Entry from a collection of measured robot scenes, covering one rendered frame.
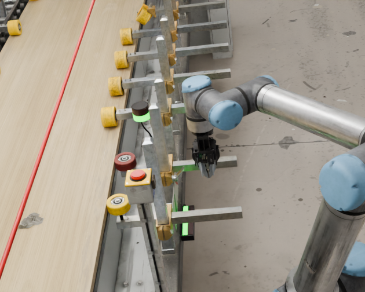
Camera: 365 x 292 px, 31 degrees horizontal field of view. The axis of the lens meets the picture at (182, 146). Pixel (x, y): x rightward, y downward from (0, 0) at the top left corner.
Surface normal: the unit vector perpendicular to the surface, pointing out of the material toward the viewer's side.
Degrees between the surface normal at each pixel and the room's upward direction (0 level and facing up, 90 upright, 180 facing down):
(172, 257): 0
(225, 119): 90
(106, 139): 0
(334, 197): 83
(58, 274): 0
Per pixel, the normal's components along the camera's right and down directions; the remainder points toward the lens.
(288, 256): -0.13, -0.82
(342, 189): -0.83, 0.30
